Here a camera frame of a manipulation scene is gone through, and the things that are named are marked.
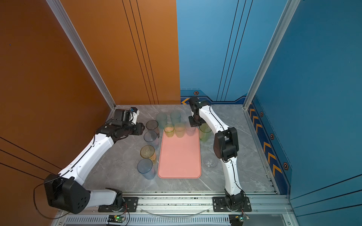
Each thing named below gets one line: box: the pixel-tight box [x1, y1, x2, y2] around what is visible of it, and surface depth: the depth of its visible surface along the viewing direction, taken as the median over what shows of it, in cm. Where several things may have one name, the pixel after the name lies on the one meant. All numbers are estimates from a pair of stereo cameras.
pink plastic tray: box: [157, 128, 202, 179], surface depth 91 cm
